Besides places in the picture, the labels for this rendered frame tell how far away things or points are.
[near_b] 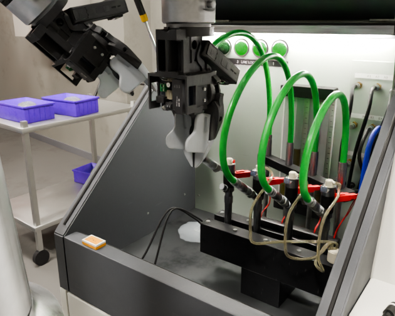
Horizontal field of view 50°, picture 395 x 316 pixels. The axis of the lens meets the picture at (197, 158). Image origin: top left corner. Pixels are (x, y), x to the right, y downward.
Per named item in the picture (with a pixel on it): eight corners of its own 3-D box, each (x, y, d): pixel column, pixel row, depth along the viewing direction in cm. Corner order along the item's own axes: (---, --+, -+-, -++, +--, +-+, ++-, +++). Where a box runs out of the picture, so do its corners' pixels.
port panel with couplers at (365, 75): (335, 180, 111) (347, 61, 101) (339, 177, 113) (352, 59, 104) (387, 192, 103) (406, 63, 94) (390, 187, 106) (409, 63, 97)
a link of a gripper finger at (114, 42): (131, 76, 72) (88, 45, 70) (136, 69, 73) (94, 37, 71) (140, 66, 68) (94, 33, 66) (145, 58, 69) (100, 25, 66)
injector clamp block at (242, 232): (199, 276, 107) (199, 222, 103) (221, 259, 115) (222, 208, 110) (330, 330, 88) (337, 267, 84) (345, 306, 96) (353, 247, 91)
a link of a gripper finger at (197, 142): (175, 174, 63) (175, 114, 60) (199, 164, 68) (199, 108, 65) (192, 179, 61) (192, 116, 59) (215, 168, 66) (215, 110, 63)
